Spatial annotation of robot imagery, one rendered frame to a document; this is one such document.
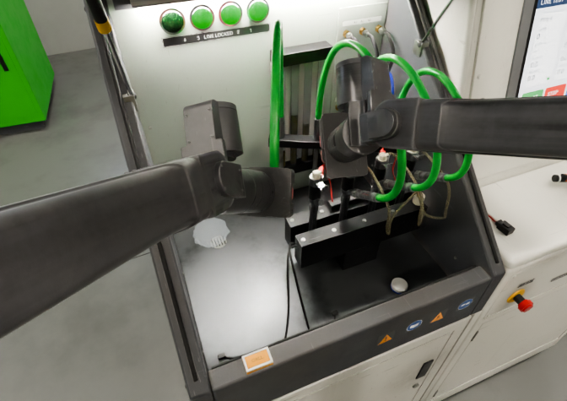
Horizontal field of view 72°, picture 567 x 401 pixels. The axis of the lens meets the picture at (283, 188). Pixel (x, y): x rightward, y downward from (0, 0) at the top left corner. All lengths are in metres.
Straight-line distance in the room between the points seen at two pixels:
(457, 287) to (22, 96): 3.02
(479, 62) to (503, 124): 0.56
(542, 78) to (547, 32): 0.11
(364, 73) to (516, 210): 0.67
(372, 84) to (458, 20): 0.45
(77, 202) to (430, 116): 0.35
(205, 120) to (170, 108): 0.52
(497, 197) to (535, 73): 0.30
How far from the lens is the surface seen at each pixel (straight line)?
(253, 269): 1.03
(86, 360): 2.00
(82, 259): 0.24
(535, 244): 1.04
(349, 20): 1.02
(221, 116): 0.45
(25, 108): 3.38
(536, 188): 1.20
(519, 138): 0.42
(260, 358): 0.77
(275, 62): 0.59
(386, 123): 0.46
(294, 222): 0.93
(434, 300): 0.89
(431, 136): 0.45
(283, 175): 0.52
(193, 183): 0.33
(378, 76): 0.53
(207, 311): 0.98
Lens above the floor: 1.66
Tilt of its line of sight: 42 degrees down
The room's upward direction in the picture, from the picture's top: straight up
